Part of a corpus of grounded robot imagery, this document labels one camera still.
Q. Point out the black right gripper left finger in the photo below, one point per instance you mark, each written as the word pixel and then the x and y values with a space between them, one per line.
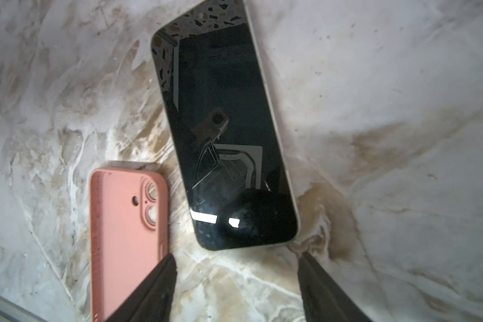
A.
pixel 153 298

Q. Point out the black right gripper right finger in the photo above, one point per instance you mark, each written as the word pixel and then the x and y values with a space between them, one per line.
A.
pixel 323 299

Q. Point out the pink phone case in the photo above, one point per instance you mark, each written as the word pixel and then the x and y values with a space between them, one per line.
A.
pixel 129 216

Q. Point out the black smartphone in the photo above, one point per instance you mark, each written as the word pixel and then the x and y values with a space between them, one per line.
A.
pixel 223 129

